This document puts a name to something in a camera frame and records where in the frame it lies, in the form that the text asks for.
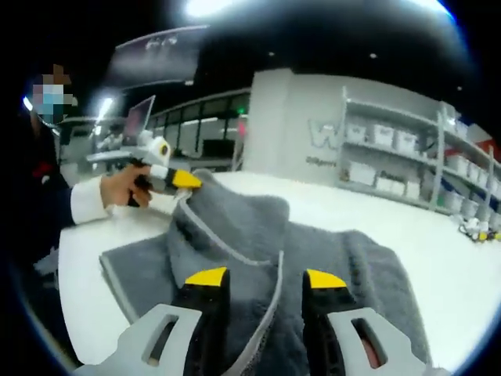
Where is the grey background desk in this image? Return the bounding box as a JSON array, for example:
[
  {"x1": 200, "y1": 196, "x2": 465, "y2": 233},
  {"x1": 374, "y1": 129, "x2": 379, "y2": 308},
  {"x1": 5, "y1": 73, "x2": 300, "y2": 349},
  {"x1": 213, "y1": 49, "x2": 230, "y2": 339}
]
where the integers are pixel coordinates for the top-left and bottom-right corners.
[{"x1": 85, "y1": 148, "x2": 157, "y2": 172}]

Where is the desk monitor reddish screen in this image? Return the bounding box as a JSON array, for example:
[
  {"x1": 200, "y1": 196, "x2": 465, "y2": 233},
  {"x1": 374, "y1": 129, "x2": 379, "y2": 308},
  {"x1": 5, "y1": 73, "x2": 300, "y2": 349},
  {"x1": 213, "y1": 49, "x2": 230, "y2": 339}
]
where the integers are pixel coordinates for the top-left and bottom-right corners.
[{"x1": 124, "y1": 95, "x2": 157, "y2": 143}]

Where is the group of white storage boxes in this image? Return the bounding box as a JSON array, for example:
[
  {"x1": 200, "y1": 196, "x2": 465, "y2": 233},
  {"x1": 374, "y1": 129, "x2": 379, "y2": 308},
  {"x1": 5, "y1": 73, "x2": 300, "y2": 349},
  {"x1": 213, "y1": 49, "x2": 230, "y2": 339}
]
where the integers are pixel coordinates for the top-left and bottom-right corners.
[{"x1": 346, "y1": 121, "x2": 501, "y2": 230}]

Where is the person's left hand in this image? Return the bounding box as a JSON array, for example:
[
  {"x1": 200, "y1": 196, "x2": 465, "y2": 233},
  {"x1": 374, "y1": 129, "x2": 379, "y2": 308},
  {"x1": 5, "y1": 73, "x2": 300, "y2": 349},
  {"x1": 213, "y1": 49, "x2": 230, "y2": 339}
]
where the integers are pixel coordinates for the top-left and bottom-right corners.
[{"x1": 100, "y1": 163, "x2": 154, "y2": 208}]

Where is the long ceiling light strip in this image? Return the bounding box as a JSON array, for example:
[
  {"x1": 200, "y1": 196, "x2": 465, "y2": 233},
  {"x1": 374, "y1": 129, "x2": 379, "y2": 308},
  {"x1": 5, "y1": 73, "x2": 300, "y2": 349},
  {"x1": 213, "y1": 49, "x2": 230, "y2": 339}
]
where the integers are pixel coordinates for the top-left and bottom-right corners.
[{"x1": 183, "y1": 0, "x2": 443, "y2": 19}]

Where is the grey towel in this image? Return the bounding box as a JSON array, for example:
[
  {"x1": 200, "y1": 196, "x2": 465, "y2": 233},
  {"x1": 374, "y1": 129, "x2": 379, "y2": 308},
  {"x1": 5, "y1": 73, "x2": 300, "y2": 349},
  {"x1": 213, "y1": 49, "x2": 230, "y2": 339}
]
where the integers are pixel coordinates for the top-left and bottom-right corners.
[{"x1": 98, "y1": 168, "x2": 434, "y2": 376}]

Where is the large hanging dark screen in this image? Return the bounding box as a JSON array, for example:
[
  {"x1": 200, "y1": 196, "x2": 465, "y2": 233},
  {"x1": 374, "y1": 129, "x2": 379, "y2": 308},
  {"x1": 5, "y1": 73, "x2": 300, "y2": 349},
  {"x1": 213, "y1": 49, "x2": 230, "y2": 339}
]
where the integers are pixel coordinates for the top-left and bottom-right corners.
[{"x1": 107, "y1": 25, "x2": 211, "y2": 85}]

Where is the black monitor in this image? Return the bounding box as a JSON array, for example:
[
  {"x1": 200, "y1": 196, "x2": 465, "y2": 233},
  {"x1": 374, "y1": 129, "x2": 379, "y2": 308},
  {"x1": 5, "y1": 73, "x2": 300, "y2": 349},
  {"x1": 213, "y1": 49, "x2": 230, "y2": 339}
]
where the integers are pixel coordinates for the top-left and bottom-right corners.
[{"x1": 203, "y1": 139, "x2": 236, "y2": 157}]

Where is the grey metal shelving rack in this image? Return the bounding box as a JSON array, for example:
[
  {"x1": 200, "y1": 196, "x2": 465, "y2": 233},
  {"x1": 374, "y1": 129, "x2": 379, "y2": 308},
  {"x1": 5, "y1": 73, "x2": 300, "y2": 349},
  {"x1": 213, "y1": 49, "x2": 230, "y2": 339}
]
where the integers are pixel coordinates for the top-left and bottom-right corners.
[{"x1": 337, "y1": 85, "x2": 501, "y2": 232}]

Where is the person's dark-clothed body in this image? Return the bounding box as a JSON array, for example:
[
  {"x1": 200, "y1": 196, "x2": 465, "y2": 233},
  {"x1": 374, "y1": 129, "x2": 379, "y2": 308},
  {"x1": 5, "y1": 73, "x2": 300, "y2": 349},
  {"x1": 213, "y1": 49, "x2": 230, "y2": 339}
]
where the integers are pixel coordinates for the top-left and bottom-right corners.
[{"x1": 7, "y1": 113, "x2": 79, "y2": 353}]

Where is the short ceiling light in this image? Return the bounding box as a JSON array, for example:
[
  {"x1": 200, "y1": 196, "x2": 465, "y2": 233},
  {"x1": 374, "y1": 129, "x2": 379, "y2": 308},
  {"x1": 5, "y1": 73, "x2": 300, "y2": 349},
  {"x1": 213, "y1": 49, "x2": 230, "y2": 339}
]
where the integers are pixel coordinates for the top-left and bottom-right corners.
[{"x1": 96, "y1": 97, "x2": 114, "y2": 126}]

